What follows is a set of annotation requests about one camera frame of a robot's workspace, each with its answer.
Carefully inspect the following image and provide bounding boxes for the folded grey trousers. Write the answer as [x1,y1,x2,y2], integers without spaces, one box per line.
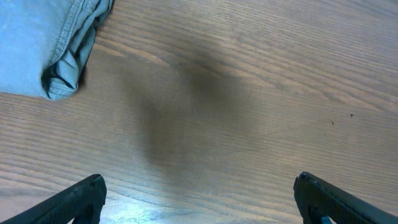
[1,0,113,100]

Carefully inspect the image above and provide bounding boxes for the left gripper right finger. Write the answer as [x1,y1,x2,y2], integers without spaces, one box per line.
[293,172,397,224]

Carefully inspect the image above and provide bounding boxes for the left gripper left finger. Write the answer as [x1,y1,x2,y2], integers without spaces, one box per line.
[2,174,107,224]

